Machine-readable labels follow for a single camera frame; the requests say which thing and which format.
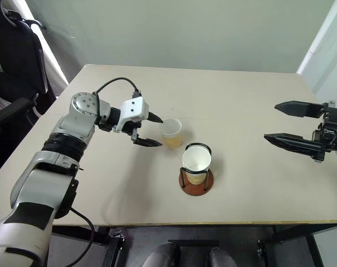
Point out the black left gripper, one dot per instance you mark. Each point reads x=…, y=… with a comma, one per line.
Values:
x=132, y=130

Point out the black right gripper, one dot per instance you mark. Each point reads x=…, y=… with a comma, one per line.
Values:
x=331, y=128

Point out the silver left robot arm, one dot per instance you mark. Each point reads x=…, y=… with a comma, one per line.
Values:
x=73, y=125

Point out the translucent cup with yellow liquid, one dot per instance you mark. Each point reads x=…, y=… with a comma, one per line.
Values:
x=172, y=137

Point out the white paper cup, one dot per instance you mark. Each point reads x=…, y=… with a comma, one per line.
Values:
x=196, y=160

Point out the black office chair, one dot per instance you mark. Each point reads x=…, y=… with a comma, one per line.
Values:
x=26, y=55

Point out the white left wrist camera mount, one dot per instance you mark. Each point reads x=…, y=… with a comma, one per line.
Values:
x=133, y=108

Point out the black table frame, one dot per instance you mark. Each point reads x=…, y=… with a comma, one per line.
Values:
x=73, y=233

